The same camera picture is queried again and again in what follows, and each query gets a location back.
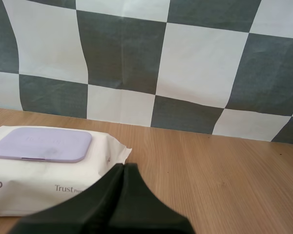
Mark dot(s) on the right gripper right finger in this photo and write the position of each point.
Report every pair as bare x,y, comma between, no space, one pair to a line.
141,207

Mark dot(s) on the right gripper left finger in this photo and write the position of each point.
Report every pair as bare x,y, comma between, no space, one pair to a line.
88,209

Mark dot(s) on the checked cloth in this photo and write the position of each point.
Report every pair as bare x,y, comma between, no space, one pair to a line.
146,61

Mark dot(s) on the white wet wipes pack lilac lid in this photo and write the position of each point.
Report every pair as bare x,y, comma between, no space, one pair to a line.
39,180

